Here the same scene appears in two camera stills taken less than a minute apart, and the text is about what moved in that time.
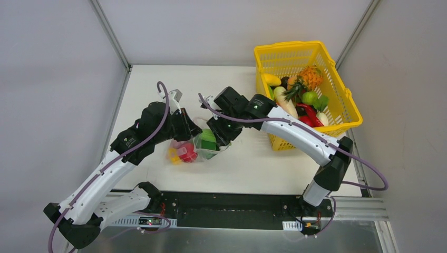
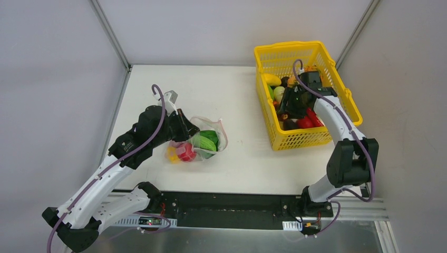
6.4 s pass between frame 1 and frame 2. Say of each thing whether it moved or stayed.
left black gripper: stayed
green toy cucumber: moved
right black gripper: moved
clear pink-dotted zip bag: stayed
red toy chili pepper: stayed
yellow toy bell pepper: stayed
